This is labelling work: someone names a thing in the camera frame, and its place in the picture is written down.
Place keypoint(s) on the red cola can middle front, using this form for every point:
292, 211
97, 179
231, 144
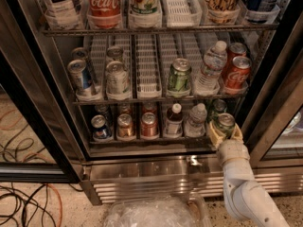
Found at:
237, 72

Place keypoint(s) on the clear water bottle bottom shelf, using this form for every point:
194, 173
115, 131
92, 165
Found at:
195, 124

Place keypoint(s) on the stainless steel fridge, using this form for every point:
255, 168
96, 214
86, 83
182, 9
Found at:
267, 108

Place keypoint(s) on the empty white tray shelf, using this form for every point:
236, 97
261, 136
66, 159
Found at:
182, 13
148, 80

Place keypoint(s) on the gold black can top shelf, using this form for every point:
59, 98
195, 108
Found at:
221, 11

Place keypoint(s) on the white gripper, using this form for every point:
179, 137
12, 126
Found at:
232, 149

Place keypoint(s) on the green can bottom shelf front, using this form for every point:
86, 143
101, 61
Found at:
225, 123

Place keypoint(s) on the blue can bottom shelf rear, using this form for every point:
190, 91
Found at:
105, 110

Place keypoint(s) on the white tea bottle top shelf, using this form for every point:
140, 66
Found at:
63, 14

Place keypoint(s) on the green can middle shelf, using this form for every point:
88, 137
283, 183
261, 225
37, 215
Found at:
179, 75

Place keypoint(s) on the clear water bottle middle shelf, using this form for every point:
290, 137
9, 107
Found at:
214, 61

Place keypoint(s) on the red cola can top shelf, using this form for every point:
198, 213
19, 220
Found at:
105, 13

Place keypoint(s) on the white can middle shelf rear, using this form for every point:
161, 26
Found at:
114, 53

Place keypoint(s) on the white can middle shelf front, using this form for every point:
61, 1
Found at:
117, 78

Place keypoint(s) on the empty white tray top shelf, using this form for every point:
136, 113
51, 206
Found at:
182, 13

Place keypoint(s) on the blue can top shelf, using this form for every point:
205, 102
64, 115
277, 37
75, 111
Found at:
261, 11

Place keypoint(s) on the blue silver can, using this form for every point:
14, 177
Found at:
81, 77
83, 54

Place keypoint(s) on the red can bottom shelf front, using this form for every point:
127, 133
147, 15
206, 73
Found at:
149, 125

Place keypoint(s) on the blue can shelf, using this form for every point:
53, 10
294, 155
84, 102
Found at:
105, 110
261, 11
101, 130

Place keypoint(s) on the brown juice bottle white cap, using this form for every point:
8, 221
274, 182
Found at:
174, 119

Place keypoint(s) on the red can bottom shelf rear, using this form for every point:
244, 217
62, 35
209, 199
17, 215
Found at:
149, 107

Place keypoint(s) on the red cola can middle rear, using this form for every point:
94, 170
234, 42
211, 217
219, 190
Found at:
234, 50

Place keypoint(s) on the clear plastic bin with bags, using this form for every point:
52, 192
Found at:
167, 211

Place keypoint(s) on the gold can bottom shelf front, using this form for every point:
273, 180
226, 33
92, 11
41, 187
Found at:
125, 125

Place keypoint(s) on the blue silver can middle rear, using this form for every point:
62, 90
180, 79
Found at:
83, 54

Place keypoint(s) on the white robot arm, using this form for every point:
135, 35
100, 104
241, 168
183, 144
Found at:
244, 197

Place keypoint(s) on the clear water bottle shelf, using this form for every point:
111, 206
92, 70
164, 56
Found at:
195, 124
214, 61

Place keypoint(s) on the empty white tray middle shelf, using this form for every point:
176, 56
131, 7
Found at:
148, 80

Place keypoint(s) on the gold can bottom shelf rear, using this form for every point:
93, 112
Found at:
125, 108

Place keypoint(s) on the blue can bottom shelf front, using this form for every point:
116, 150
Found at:
101, 130

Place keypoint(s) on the green can bottom shelf rear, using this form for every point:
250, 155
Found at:
217, 106

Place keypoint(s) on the blue silver can middle front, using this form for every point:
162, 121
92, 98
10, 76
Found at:
81, 77

